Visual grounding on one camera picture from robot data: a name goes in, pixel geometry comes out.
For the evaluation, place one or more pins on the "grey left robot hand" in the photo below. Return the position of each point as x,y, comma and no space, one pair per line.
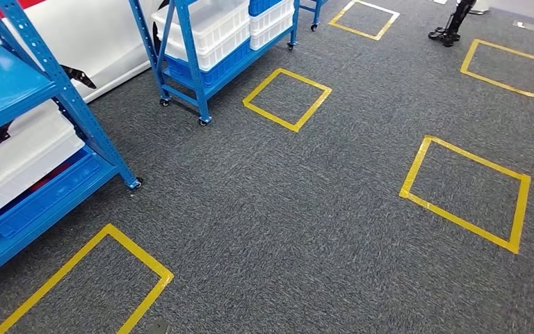
158,328

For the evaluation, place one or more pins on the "blue wheeled shelf rack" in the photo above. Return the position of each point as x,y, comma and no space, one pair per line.
315,14
193,55

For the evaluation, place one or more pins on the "blue metal shelf rack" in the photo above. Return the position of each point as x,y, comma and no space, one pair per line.
0,83

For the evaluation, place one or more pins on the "yellow floor tape square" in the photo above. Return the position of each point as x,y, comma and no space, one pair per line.
258,108
152,269

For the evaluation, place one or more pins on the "blue plastic crate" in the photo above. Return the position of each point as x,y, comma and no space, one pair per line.
260,5
225,71
41,203

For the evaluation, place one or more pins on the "red item in crate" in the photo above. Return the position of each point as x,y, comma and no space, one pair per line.
48,177

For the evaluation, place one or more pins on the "white plastic crate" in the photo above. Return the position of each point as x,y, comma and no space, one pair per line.
225,53
271,34
18,180
271,17
36,129
211,20

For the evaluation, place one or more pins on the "black plastic piece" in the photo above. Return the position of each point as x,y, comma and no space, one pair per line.
80,76

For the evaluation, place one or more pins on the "white car with red stripe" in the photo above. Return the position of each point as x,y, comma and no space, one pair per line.
101,37

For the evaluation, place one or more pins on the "black legged stand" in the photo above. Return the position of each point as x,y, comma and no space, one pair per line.
451,30

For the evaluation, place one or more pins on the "grey floor socket plate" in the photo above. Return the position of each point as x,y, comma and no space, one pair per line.
527,26

